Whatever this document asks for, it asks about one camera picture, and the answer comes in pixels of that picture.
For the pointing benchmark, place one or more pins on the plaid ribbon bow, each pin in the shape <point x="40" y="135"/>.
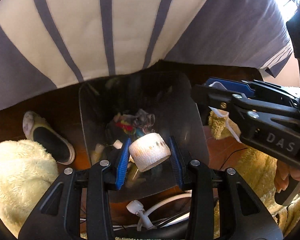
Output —
<point x="144" y="121"/>

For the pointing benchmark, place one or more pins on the white bandage roll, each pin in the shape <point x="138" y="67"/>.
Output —
<point x="149" y="151"/>

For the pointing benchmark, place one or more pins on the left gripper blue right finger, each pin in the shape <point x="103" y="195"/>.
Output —
<point x="175" y="161"/>

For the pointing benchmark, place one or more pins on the blue white striped bedspread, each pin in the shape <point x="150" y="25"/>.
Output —
<point x="51" y="44"/>

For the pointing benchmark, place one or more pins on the cream tube bottle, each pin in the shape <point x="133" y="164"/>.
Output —
<point x="96" y="154"/>

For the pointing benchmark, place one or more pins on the right hand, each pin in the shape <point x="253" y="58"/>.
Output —
<point x="283" y="173"/>

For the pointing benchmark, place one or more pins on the grey slipper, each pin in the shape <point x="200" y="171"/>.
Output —
<point x="37" y="129"/>

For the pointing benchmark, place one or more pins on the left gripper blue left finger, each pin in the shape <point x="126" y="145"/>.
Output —
<point x="122" y="162"/>

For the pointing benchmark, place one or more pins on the black trash bin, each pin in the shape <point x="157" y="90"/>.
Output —
<point x="164" y="95"/>

